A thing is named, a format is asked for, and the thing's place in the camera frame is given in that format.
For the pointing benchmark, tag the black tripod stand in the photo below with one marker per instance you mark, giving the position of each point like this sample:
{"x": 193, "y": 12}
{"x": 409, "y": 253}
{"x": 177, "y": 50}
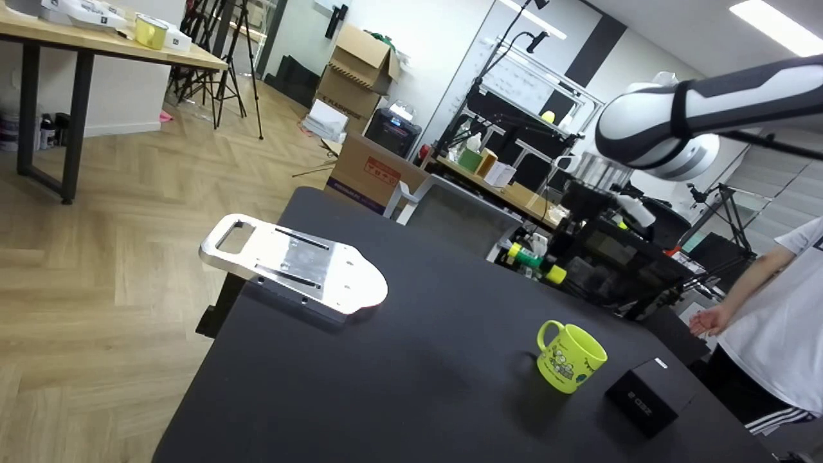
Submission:
{"x": 722, "y": 208}

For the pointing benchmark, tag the cluttered shelf rack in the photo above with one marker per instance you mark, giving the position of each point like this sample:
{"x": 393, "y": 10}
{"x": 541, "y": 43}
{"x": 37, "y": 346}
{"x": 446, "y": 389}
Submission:
{"x": 514, "y": 128}

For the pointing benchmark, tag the yellow-green mug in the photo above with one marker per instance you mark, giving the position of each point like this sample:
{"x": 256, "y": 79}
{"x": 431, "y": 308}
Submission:
{"x": 572, "y": 360}

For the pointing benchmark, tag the cardboard box with red print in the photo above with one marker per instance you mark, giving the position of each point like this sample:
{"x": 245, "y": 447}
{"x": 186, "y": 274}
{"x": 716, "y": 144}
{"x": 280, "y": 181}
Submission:
{"x": 370, "y": 169}

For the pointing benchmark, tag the white mandoline slicer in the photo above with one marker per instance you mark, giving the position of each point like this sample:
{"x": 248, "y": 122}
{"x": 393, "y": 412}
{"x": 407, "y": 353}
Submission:
{"x": 344, "y": 275}

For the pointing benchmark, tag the long ceiling light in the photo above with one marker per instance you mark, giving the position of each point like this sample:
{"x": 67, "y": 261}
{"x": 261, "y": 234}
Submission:
{"x": 780, "y": 28}

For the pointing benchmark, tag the small black box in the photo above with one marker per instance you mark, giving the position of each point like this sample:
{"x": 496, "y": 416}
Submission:
{"x": 639, "y": 401}

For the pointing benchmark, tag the person's bare hand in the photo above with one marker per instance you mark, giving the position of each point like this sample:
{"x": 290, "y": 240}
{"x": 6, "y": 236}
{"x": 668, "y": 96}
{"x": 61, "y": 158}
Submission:
{"x": 710, "y": 319}

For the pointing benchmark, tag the black printer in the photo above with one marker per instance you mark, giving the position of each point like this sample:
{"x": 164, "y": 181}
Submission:
{"x": 392, "y": 132}

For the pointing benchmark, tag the wooden table with black legs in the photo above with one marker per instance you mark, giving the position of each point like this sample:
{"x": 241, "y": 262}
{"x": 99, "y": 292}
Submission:
{"x": 104, "y": 41}

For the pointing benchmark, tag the green yellow glue stick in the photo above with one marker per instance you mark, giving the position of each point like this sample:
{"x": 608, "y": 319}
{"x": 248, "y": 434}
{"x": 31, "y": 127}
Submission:
{"x": 514, "y": 253}

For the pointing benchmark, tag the black wall-mounted device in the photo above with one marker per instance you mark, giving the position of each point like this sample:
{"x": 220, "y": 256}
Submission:
{"x": 335, "y": 21}

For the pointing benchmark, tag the person's bare forearm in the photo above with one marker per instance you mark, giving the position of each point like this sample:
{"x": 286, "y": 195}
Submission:
{"x": 762, "y": 277}

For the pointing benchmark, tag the yellow-green container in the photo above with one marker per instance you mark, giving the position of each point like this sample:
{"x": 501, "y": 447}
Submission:
{"x": 148, "y": 34}

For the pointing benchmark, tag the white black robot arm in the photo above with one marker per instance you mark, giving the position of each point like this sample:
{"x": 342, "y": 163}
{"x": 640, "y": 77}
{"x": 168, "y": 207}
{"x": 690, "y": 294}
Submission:
{"x": 652, "y": 123}

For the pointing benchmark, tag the black table clamp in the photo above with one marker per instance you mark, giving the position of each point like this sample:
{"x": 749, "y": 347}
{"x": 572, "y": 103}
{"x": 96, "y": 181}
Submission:
{"x": 220, "y": 308}

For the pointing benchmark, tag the large plain cardboard box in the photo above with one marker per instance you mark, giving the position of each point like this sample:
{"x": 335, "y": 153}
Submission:
{"x": 348, "y": 94}

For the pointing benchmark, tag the white items pile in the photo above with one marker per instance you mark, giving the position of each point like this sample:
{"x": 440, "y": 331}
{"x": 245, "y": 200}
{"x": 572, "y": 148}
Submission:
{"x": 81, "y": 12}

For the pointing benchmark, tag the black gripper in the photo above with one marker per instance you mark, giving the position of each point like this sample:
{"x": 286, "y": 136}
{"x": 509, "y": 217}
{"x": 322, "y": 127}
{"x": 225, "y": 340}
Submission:
{"x": 600, "y": 258}

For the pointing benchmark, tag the black bag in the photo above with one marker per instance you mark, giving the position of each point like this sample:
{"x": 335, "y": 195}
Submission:
{"x": 298, "y": 79}

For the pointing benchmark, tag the black computer monitor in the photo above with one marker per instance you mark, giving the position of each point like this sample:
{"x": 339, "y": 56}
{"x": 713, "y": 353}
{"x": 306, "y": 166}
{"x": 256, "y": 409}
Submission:
{"x": 720, "y": 258}

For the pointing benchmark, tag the green box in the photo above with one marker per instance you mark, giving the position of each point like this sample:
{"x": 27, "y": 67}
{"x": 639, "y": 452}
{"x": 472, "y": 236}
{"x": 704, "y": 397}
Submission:
{"x": 468, "y": 159}

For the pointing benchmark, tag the open cardboard box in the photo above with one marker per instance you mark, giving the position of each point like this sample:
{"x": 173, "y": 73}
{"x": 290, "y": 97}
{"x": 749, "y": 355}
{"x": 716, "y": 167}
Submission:
{"x": 364, "y": 52}

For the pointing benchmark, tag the black camera tripod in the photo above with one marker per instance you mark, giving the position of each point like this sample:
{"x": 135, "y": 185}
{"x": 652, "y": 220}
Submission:
{"x": 229, "y": 67}

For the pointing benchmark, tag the white flat package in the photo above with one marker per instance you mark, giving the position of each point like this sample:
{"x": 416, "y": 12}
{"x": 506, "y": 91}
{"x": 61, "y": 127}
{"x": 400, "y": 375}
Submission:
{"x": 325, "y": 118}

